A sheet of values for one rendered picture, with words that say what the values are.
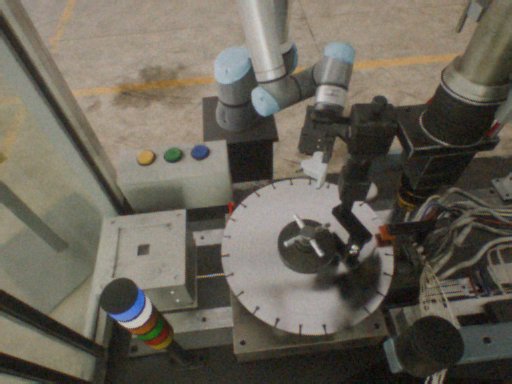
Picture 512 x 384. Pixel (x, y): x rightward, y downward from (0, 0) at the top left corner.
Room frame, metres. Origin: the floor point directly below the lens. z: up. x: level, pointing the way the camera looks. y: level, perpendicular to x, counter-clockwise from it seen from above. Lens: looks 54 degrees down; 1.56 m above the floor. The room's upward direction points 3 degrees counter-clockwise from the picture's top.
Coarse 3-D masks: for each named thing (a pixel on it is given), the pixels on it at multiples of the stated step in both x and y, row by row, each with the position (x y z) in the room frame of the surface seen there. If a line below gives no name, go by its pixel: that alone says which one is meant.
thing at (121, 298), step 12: (108, 288) 0.16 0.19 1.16; (120, 288) 0.16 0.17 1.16; (132, 288) 0.16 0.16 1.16; (108, 300) 0.14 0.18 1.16; (120, 300) 0.14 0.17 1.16; (132, 300) 0.14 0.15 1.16; (144, 300) 0.15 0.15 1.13; (108, 312) 0.13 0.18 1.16; (120, 312) 0.13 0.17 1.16; (132, 312) 0.13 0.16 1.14
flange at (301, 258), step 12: (288, 228) 0.34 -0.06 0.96; (300, 228) 0.34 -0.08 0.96; (288, 240) 0.31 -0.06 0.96; (324, 240) 0.31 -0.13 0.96; (288, 252) 0.29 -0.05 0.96; (300, 252) 0.29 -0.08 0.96; (312, 252) 0.28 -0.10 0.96; (324, 252) 0.28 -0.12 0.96; (288, 264) 0.27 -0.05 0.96; (300, 264) 0.26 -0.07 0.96; (312, 264) 0.26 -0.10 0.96; (324, 264) 0.26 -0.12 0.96
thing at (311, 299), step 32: (256, 192) 0.44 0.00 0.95; (288, 192) 0.43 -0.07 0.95; (320, 192) 0.43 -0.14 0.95; (256, 224) 0.36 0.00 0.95; (224, 256) 0.29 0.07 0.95; (256, 256) 0.29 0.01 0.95; (352, 256) 0.28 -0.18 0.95; (384, 256) 0.27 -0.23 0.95; (256, 288) 0.23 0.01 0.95; (288, 288) 0.22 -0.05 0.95; (320, 288) 0.22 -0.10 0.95; (352, 288) 0.21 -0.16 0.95; (384, 288) 0.21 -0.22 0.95; (288, 320) 0.17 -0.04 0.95; (320, 320) 0.16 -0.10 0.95; (352, 320) 0.16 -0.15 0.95
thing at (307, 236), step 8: (296, 216) 0.34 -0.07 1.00; (304, 224) 0.33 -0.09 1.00; (328, 224) 0.32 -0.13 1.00; (304, 232) 0.30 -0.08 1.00; (312, 232) 0.30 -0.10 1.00; (296, 240) 0.29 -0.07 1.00; (304, 240) 0.29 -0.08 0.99; (312, 240) 0.29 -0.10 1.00; (320, 248) 0.27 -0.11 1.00; (320, 256) 0.26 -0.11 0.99
